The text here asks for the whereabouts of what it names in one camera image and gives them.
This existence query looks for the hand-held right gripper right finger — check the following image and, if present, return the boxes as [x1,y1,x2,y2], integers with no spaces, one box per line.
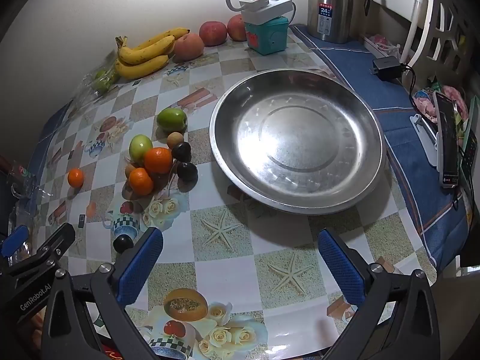
[318,228,442,360]

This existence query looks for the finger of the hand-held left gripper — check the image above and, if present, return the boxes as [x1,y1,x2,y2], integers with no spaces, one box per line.
[7,222,76,276]
[0,225,30,257]

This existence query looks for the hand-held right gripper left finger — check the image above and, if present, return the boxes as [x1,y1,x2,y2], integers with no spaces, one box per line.
[41,227,164,360]

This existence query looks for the small orange tangerine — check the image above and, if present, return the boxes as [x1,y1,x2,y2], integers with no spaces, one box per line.
[67,168,85,188]

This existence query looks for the medium orange tangerine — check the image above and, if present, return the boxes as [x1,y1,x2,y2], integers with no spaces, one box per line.
[128,167,154,196]

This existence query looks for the dark cherry with long stem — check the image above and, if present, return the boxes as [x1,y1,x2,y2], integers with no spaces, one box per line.
[177,162,198,182]

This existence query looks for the large orange tangerine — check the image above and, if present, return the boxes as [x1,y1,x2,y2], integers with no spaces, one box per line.
[144,147,173,175]

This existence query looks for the green jujube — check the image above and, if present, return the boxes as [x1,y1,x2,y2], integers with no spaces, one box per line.
[156,108,188,133]
[129,134,154,163]

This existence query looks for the round steel plate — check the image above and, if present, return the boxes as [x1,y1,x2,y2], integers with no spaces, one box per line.
[209,68,387,216]

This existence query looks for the clear glass cup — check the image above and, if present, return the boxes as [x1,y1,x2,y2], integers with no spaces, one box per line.
[7,159,38,199]

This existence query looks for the checkered printed tablecloth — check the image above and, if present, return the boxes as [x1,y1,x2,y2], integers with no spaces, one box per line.
[22,26,439,360]

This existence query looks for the white phone stand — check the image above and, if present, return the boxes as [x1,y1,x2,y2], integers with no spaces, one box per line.
[409,114,441,171]

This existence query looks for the black smartphone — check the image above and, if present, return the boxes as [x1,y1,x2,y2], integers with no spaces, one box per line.
[433,91,460,189]

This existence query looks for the clear bag of green fruit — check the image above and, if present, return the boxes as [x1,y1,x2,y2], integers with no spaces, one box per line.
[71,50,121,106]

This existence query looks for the pink snack bag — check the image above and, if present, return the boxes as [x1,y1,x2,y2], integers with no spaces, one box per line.
[412,84,469,124]

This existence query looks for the blue striped cloth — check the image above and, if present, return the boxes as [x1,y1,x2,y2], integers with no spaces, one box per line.
[289,24,473,267]

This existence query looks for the yellow banana bunch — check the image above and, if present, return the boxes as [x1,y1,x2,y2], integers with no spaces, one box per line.
[114,27,191,80]

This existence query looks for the green board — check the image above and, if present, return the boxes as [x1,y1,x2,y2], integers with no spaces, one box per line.
[458,95,480,196]

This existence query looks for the black charger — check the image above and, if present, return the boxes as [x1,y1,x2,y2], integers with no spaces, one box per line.
[371,56,404,82]

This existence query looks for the white tray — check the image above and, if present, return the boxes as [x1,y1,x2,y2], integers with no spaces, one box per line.
[362,34,404,59]

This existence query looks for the pink peach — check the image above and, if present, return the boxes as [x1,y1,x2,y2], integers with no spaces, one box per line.
[173,32,205,63]

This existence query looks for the teal plastic box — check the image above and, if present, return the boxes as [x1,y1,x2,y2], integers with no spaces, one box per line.
[244,16,290,56]

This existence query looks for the red apple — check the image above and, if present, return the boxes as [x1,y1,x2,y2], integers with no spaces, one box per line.
[227,14,248,42]
[199,20,228,47]

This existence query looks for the stainless steel thermos jug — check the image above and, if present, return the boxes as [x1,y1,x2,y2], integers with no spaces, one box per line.
[307,0,372,44]

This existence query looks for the white chair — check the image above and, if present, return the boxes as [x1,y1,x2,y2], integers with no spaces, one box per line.
[369,0,469,72]

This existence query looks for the white power strip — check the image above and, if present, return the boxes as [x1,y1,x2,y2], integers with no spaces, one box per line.
[239,0,293,24]

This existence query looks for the black charger cable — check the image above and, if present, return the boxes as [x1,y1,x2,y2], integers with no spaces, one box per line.
[399,65,418,98]

